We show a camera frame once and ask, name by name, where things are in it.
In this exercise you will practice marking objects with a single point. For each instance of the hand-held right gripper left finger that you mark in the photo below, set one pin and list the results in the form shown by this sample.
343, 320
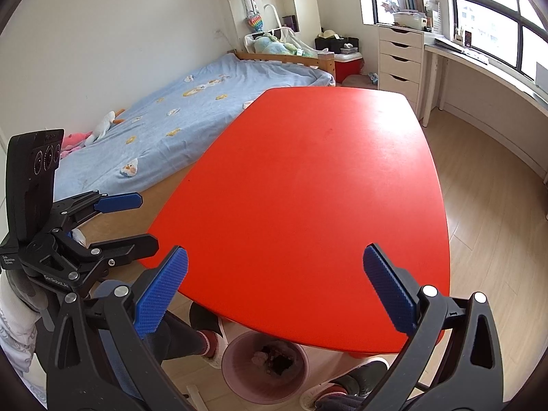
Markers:
160, 291

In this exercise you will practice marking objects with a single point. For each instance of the person's left shoe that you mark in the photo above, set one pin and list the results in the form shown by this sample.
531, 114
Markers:
213, 346

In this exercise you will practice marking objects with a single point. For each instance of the green plush toy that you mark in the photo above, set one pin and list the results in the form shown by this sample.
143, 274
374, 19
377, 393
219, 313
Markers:
265, 43

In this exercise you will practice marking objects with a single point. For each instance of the rainbow bag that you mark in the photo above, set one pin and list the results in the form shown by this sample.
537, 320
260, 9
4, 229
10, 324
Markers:
255, 22

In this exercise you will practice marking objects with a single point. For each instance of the person's right leg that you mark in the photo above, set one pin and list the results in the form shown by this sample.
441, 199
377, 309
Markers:
342, 404

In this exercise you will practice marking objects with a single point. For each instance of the straw hat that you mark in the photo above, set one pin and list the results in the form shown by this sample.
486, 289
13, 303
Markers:
329, 33

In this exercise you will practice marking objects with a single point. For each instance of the white duck plush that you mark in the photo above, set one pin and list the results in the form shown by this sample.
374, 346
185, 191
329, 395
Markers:
102, 126

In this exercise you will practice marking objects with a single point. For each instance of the white wall shelf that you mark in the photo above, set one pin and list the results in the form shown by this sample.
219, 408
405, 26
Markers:
235, 13

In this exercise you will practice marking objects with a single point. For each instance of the black bag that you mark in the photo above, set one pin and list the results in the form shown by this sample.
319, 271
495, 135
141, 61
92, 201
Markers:
334, 44

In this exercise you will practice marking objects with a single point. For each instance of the pink plush toy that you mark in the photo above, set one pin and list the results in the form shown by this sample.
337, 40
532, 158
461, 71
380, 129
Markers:
72, 141

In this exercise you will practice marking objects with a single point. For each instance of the white drawer unit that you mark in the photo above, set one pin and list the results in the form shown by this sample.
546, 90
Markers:
400, 64

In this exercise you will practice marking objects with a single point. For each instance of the red cooler box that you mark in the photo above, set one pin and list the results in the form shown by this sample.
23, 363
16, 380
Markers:
346, 70

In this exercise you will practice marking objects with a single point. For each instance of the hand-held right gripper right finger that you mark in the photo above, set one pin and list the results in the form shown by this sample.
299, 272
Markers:
389, 291

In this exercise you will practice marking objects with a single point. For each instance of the wooden bed frame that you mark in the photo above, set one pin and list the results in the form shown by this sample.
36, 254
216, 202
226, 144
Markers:
278, 57

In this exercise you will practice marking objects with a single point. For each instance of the white desk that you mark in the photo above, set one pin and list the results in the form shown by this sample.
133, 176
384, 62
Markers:
471, 79

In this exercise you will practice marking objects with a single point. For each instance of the person's left hand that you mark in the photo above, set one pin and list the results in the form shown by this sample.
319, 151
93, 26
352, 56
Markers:
25, 291

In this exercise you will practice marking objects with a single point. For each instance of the pink translucent bin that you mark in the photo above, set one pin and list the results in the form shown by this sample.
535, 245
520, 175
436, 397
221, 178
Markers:
239, 376

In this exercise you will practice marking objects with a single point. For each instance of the bed with blue sheet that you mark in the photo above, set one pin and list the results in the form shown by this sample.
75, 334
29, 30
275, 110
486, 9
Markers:
171, 107

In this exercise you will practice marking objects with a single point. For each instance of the person's white patterned clothing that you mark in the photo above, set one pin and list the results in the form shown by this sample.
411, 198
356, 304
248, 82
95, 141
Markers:
17, 342

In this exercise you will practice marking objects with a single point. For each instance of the person's shoe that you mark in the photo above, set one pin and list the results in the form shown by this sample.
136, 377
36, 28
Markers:
213, 346
364, 376

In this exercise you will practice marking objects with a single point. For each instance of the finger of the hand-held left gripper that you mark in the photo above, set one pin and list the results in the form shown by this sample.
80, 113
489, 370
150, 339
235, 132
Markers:
122, 202
132, 248

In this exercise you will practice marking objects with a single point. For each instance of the person's right shoe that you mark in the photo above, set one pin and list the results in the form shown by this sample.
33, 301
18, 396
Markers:
364, 376

